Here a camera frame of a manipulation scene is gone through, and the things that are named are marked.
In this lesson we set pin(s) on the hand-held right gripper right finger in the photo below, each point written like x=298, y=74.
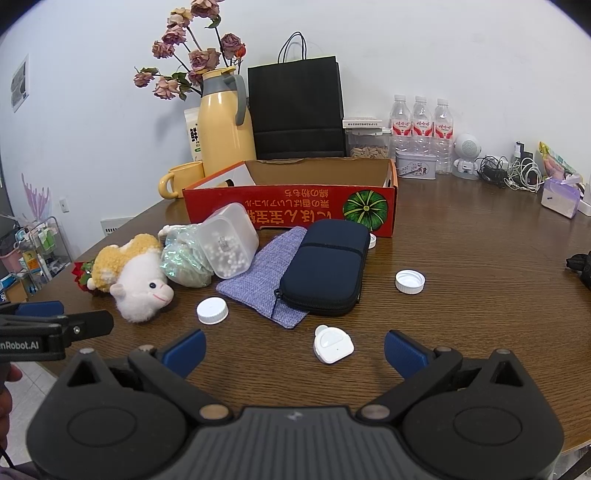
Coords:
x=404, y=353

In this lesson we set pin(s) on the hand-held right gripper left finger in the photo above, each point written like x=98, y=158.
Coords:
x=187, y=353

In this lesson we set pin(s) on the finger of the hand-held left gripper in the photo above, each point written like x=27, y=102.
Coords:
x=41, y=308
x=90, y=325

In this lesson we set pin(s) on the red fabric ornament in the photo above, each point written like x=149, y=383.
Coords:
x=83, y=274

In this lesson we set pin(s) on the plush sheep toy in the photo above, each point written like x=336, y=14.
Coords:
x=138, y=281

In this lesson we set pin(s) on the white ridged bottle cap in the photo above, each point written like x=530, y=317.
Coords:
x=409, y=280

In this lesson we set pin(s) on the iridescent green bag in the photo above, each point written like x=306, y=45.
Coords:
x=182, y=265

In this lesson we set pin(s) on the purple fabric pouch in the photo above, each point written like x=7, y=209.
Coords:
x=258, y=277

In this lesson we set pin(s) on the clear plastic bead container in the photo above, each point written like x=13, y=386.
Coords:
x=226, y=244

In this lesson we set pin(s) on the navy zip case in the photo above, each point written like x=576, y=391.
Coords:
x=323, y=267

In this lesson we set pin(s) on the red cardboard box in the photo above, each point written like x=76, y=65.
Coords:
x=295, y=203

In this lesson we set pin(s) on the person's left hand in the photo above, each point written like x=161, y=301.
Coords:
x=13, y=373

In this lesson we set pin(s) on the metal storage cart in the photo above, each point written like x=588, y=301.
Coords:
x=34, y=258

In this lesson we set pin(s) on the small white plastic device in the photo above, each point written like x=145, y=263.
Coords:
x=332, y=344

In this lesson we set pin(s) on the yellow mug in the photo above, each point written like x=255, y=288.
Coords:
x=184, y=177

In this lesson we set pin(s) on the printed tin box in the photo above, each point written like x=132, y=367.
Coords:
x=415, y=165

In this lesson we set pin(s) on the black object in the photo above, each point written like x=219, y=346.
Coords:
x=581, y=267

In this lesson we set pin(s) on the clear seed container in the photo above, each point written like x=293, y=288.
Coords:
x=367, y=150

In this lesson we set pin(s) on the white robot speaker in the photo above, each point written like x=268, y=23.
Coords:
x=467, y=150

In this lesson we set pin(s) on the white printed carton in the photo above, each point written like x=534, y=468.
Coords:
x=193, y=134

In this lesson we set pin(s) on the purple tissue pack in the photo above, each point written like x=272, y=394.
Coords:
x=561, y=197

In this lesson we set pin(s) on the yellow thermos jug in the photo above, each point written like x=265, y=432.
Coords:
x=221, y=134

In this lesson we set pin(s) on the flat white box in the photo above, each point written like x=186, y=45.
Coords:
x=364, y=122

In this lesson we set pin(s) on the colourful snack packet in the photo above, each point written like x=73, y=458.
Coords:
x=556, y=161

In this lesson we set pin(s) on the black paper bag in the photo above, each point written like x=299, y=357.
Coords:
x=295, y=110

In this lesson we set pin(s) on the dried rose bouquet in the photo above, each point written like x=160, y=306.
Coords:
x=205, y=57

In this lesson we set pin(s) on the white wall outlet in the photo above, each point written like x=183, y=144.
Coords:
x=65, y=206

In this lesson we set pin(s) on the purple coral wall sticker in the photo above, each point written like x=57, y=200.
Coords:
x=36, y=196

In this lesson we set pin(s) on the wall poster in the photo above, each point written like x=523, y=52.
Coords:
x=19, y=83

